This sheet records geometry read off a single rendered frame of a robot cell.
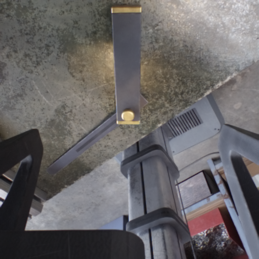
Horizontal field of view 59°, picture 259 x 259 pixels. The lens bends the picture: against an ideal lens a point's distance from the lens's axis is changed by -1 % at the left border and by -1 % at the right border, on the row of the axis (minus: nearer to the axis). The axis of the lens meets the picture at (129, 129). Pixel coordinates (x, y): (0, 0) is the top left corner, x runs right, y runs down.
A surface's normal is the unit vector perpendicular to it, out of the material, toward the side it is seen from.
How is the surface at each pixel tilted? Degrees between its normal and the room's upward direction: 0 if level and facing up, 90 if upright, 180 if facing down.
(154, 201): 90
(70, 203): 0
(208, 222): 90
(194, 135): 0
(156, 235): 90
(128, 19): 4
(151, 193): 90
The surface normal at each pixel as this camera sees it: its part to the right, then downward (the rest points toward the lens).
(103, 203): 0.02, 0.56
